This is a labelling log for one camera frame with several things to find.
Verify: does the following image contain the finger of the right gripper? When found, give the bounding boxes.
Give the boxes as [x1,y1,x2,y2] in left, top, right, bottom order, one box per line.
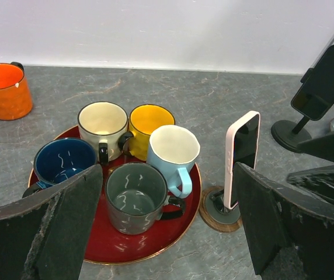
[286,165,334,205]
[297,131,334,162]

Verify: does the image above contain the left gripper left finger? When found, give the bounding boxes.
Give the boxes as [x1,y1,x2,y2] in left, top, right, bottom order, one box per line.
[0,164,103,279]

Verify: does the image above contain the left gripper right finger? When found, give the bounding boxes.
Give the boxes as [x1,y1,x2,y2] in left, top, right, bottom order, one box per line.
[233,163,334,279]

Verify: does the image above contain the black clamp phone stand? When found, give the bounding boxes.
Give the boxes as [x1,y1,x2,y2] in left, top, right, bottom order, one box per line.
[270,68,334,153]

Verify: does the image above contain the pink case phone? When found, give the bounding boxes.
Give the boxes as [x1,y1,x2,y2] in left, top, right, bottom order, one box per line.
[223,110,260,209]

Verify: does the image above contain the grey stand wooden base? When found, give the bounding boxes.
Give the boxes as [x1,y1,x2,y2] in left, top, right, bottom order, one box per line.
[199,185,242,233]

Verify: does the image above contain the dark blue mug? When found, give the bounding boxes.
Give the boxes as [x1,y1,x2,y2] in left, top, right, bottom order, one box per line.
[22,138,97,198]

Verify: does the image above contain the light blue mug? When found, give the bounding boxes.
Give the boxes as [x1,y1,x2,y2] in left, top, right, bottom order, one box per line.
[147,125,200,198]

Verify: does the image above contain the orange enamel mug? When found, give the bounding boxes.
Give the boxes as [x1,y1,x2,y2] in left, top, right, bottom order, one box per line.
[0,62,33,121]

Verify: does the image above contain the yellow mug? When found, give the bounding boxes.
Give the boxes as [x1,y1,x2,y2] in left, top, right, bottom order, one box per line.
[118,104,176,161]

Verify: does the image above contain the grey mug black handle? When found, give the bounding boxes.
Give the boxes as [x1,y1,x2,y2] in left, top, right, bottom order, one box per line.
[105,162,186,235]

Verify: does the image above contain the cream mug black handle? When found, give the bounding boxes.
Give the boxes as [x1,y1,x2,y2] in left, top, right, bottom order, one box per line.
[77,101,128,165]

